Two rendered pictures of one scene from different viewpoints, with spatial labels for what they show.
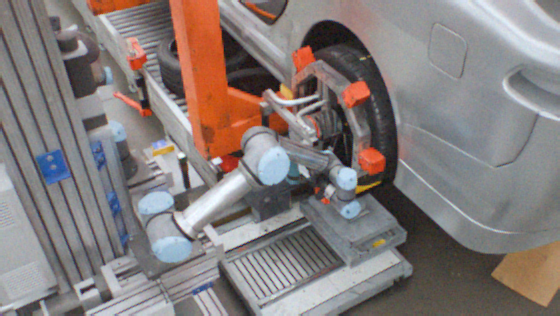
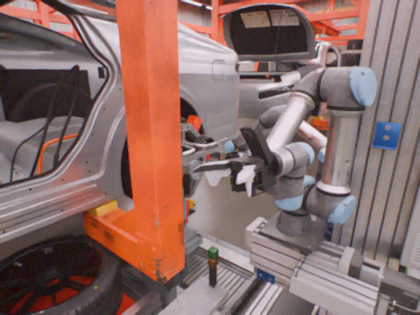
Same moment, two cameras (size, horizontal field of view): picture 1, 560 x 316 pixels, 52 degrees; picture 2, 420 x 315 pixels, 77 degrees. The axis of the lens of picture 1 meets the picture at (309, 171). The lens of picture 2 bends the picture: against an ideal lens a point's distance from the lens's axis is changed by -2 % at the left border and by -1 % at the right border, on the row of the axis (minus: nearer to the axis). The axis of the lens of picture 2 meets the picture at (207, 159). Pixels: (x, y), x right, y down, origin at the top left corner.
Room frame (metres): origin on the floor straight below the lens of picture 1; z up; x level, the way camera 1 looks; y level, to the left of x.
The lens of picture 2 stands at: (2.52, 1.60, 1.44)
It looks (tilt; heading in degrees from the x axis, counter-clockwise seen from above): 18 degrees down; 250
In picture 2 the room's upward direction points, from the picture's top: straight up
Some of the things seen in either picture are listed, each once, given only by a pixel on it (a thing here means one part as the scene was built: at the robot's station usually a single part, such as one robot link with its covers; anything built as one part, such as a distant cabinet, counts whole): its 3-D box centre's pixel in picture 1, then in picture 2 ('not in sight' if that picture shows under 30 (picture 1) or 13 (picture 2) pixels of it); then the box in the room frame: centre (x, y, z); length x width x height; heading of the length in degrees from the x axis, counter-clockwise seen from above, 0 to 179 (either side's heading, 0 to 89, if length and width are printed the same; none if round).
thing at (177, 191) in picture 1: (172, 168); (186, 314); (2.30, 0.72, 0.44); 0.43 x 0.17 x 0.03; 32
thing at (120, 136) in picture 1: (109, 139); (299, 192); (1.83, 0.80, 0.98); 0.13 x 0.12 x 0.14; 109
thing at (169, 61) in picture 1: (208, 60); not in sight; (3.50, 0.70, 0.39); 0.66 x 0.66 x 0.24
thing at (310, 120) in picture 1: (315, 129); (185, 167); (2.08, -0.02, 0.85); 0.21 x 0.14 x 0.14; 122
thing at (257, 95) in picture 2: not in sight; (296, 71); (-1.39, -3.48, 1.49); 4.95 x 1.86 x 1.59; 32
